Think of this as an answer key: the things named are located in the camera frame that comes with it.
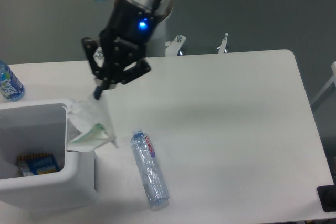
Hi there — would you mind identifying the white clamp bracket right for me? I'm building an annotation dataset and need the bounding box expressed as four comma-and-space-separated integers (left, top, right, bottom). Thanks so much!
217, 32, 229, 54

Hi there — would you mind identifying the black device at table edge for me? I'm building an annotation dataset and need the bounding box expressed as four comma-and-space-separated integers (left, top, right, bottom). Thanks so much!
317, 185, 335, 212

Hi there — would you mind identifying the clear plastic bottle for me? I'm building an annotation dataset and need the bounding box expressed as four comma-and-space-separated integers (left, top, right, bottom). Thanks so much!
130, 129, 170, 210

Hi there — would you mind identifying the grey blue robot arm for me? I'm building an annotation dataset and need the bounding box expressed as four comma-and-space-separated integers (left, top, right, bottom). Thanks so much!
81, 0, 172, 100

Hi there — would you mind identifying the blue labelled water bottle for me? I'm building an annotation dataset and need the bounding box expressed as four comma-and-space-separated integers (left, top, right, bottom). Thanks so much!
1, 61, 25, 101

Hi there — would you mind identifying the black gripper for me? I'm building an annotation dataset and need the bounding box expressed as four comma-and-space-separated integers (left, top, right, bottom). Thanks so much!
81, 0, 160, 100

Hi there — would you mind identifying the white clamp bracket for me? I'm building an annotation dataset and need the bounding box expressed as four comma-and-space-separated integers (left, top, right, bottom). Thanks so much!
94, 47, 104, 60
217, 32, 229, 54

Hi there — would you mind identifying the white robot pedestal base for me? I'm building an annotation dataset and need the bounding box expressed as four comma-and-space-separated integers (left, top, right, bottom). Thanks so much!
146, 1, 186, 58

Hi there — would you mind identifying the blue yellow snack packet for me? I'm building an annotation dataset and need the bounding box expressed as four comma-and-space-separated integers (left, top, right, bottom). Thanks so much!
17, 153, 60, 177

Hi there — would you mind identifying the white plastic trash can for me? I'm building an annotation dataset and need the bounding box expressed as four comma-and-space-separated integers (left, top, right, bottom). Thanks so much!
1, 99, 98, 212

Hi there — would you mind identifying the white clamp bracket left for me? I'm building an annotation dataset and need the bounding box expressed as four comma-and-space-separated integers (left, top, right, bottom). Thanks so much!
94, 47, 104, 60

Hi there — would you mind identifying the white table leg frame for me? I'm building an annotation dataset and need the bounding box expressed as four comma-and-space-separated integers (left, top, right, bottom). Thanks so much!
310, 62, 335, 112

